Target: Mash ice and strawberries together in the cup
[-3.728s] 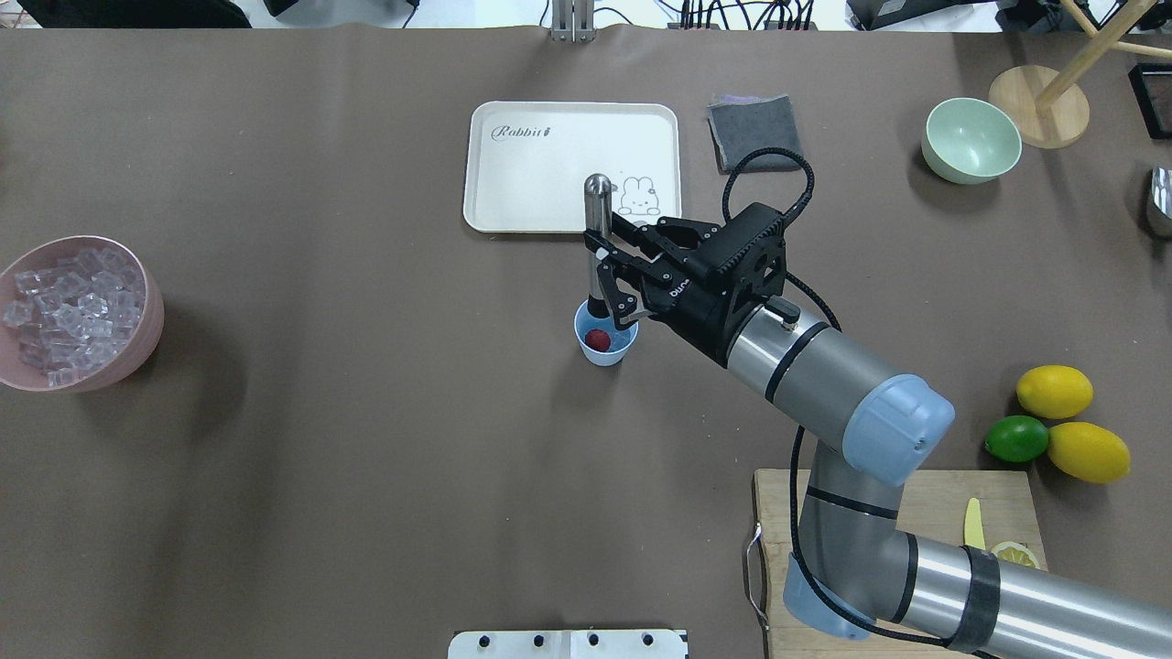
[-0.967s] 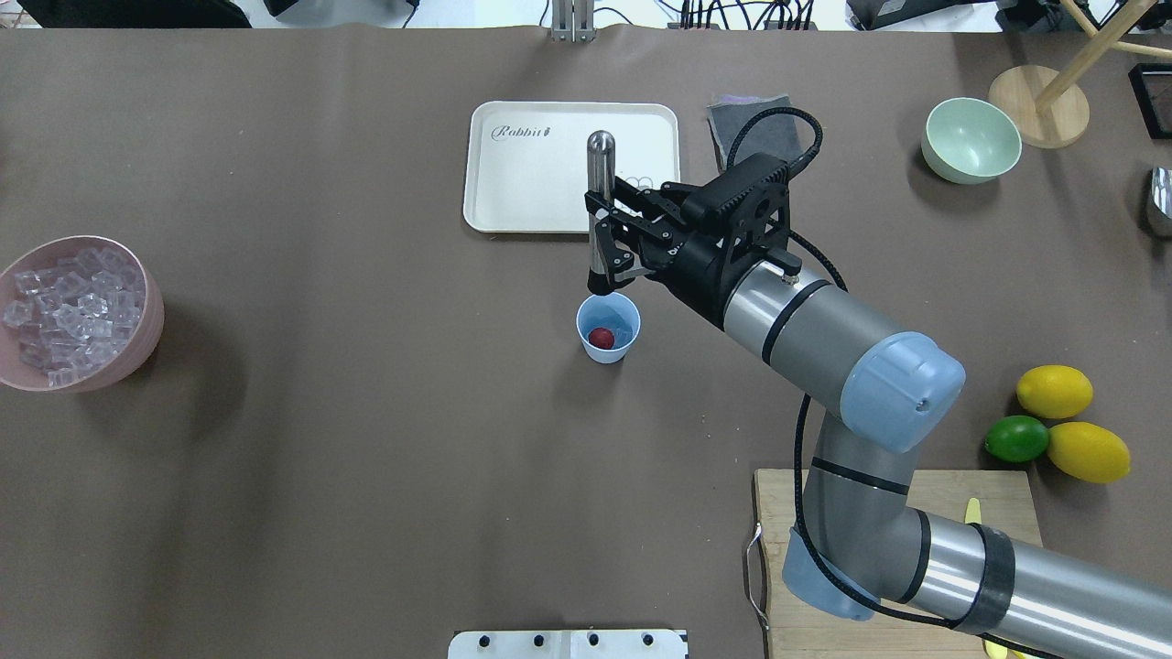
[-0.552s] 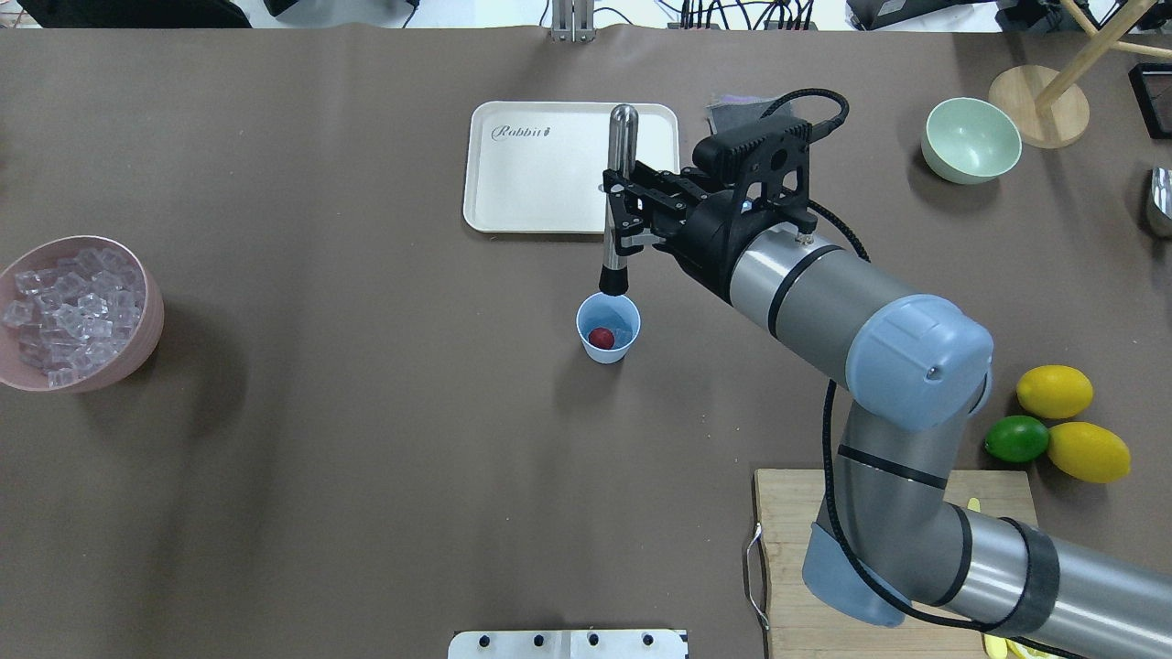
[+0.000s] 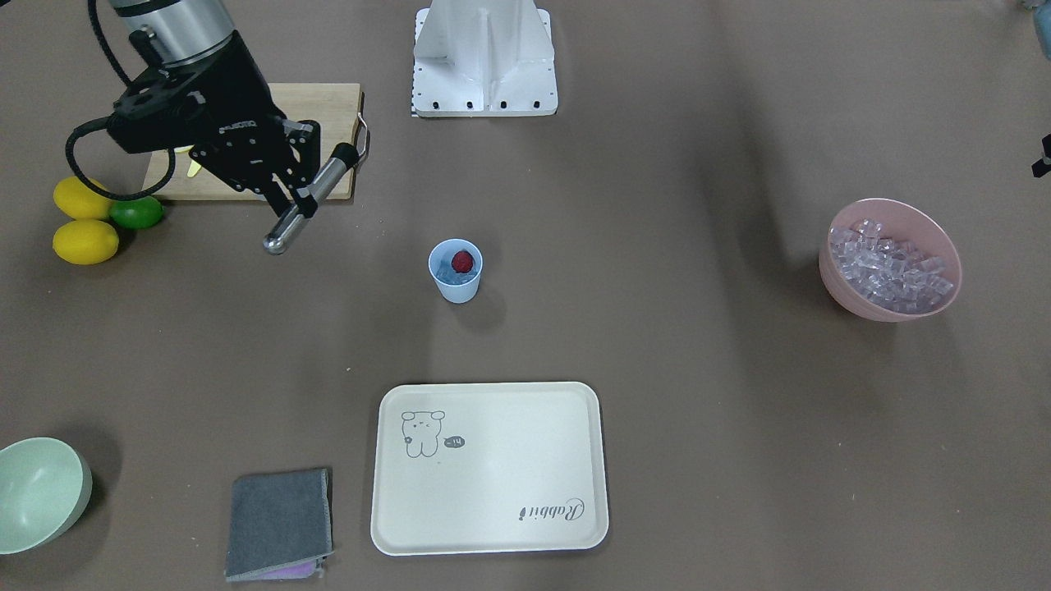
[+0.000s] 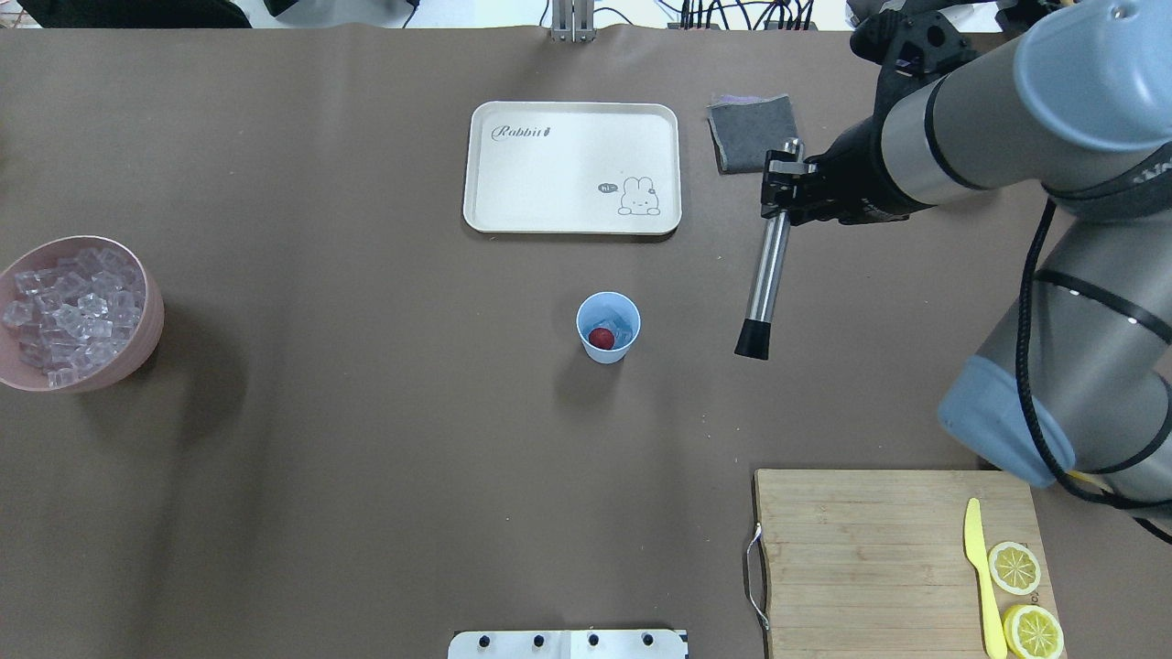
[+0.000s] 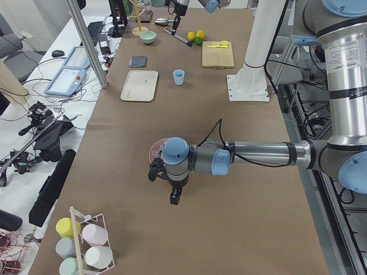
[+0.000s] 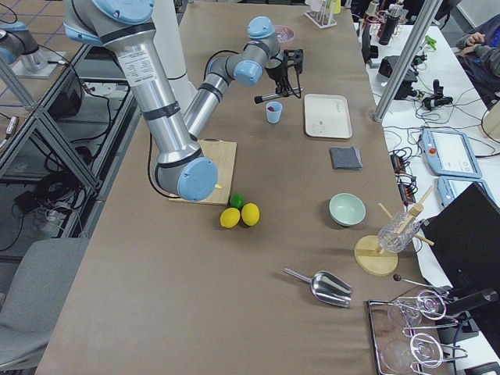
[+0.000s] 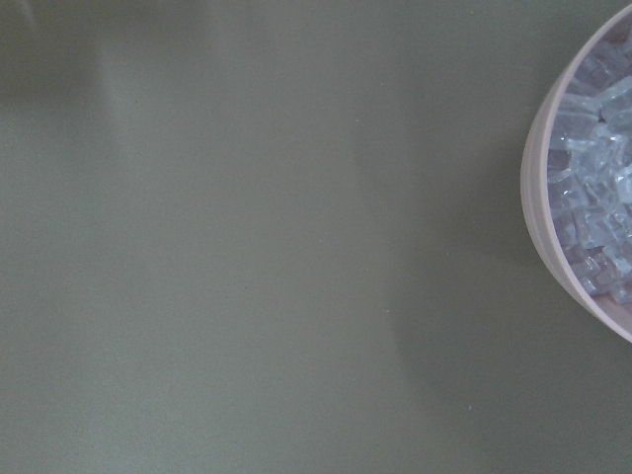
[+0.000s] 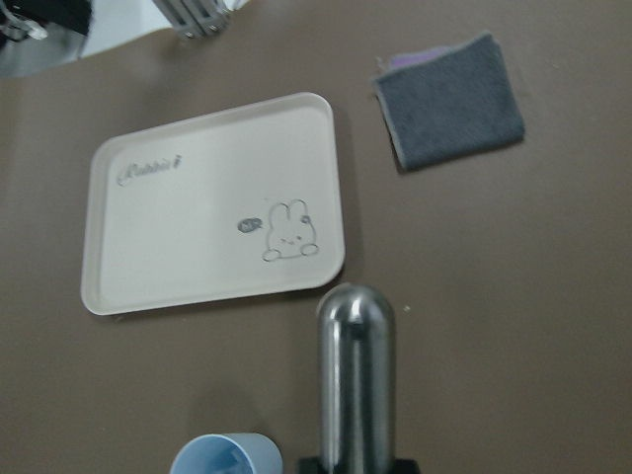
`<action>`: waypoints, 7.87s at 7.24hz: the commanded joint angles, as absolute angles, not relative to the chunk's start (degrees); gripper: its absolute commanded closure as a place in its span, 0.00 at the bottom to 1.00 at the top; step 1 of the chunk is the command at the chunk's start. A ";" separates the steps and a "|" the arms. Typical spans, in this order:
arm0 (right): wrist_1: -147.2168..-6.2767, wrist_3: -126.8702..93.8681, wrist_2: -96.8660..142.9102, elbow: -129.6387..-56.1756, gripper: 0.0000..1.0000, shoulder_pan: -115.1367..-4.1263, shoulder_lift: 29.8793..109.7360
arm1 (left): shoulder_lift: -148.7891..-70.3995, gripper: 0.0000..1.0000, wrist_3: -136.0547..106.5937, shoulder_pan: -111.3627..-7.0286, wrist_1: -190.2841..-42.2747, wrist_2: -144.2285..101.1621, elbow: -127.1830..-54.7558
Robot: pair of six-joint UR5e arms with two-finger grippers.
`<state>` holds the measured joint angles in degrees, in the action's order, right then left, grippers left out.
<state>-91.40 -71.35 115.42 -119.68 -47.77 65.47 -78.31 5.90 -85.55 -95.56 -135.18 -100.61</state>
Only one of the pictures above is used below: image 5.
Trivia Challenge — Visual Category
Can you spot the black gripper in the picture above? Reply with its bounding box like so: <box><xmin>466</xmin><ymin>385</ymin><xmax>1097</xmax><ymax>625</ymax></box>
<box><xmin>759</xmin><ymin>5</ymin><xmax>979</xmax><ymax>226</ymax></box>

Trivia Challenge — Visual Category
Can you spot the steel muddler black tip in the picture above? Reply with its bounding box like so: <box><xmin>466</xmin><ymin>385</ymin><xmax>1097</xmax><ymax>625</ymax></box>
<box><xmin>735</xmin><ymin>137</ymin><xmax>808</xmax><ymax>362</ymax></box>

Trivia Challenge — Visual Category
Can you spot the clear ice cube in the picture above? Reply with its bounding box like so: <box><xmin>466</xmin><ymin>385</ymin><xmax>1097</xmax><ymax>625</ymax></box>
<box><xmin>600</xmin><ymin>317</ymin><xmax>638</xmax><ymax>351</ymax></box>

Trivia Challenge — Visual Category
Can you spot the light blue plastic cup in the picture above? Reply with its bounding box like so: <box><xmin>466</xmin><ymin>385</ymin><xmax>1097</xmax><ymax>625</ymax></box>
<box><xmin>575</xmin><ymin>291</ymin><xmax>642</xmax><ymax>364</ymax></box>

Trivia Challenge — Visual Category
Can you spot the red strawberry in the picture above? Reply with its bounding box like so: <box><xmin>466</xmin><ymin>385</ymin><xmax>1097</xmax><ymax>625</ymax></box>
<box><xmin>587</xmin><ymin>326</ymin><xmax>616</xmax><ymax>351</ymax></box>

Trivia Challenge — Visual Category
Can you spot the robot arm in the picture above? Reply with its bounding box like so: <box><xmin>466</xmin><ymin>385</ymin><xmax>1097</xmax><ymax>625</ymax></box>
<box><xmin>736</xmin><ymin>1</ymin><xmax>1168</xmax><ymax>542</ymax></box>

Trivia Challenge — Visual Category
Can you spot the pile of ice cubes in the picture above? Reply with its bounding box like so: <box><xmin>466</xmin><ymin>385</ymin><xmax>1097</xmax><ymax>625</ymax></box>
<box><xmin>2</xmin><ymin>245</ymin><xmax>147</xmax><ymax>389</ymax></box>

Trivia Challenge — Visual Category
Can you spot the grey folded cloth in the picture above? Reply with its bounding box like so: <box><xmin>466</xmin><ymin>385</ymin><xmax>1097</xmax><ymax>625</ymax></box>
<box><xmin>707</xmin><ymin>93</ymin><xmax>798</xmax><ymax>175</ymax></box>

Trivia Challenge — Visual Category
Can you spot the cream rabbit tray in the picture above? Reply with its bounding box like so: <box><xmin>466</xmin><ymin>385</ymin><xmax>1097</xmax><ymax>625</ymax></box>
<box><xmin>463</xmin><ymin>101</ymin><xmax>683</xmax><ymax>236</ymax></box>

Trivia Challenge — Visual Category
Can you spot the wooden cutting board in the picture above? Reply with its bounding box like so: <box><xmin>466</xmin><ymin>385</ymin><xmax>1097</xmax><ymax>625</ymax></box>
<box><xmin>752</xmin><ymin>469</ymin><xmax>1058</xmax><ymax>658</ymax></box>

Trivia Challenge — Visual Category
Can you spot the lemon slice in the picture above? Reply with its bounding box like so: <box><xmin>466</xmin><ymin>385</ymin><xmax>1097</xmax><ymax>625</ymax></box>
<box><xmin>987</xmin><ymin>541</ymin><xmax>1043</xmax><ymax>596</ymax></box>
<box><xmin>1002</xmin><ymin>604</ymin><xmax>1067</xmax><ymax>658</ymax></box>

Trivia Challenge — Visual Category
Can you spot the yellow plastic knife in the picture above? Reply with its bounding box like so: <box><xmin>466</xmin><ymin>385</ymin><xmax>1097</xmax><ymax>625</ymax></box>
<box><xmin>962</xmin><ymin>497</ymin><xmax>1009</xmax><ymax>658</ymax></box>

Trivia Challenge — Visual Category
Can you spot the pink bowl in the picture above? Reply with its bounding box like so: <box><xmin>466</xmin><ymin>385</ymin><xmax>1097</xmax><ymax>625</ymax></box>
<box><xmin>0</xmin><ymin>235</ymin><xmax>166</xmax><ymax>394</ymax></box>

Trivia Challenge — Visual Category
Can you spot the aluminium frame post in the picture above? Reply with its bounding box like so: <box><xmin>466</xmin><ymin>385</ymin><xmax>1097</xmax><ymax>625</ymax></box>
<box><xmin>548</xmin><ymin>0</ymin><xmax>597</xmax><ymax>43</ymax></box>

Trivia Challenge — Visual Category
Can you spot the black camera cable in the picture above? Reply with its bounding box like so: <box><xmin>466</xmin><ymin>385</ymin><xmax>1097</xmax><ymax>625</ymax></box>
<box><xmin>1015</xmin><ymin>197</ymin><xmax>1172</xmax><ymax>541</ymax></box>

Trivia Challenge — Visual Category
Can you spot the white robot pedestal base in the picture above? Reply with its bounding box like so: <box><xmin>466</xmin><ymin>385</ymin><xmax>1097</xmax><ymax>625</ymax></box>
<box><xmin>447</xmin><ymin>629</ymin><xmax>690</xmax><ymax>658</ymax></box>

